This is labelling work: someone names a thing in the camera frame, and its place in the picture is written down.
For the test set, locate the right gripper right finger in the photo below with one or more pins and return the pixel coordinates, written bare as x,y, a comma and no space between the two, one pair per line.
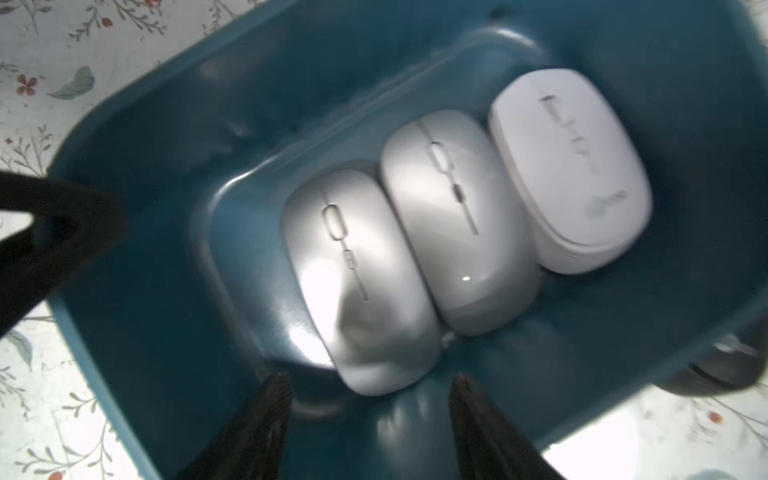
488,445

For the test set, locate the black Lecoo mouse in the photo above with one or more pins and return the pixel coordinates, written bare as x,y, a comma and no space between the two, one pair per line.
736,363

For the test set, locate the silver mouse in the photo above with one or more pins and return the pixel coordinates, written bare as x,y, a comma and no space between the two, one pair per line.
465,223
360,283

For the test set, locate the teal plastic storage box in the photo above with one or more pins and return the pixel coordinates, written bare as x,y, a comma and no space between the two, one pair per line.
176,326

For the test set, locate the white mouse large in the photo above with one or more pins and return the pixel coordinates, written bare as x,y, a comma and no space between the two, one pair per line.
584,186

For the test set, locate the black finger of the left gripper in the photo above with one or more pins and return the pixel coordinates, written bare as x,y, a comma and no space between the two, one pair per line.
72,225

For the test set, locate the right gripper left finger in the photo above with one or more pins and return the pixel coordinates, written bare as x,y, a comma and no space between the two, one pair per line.
251,444

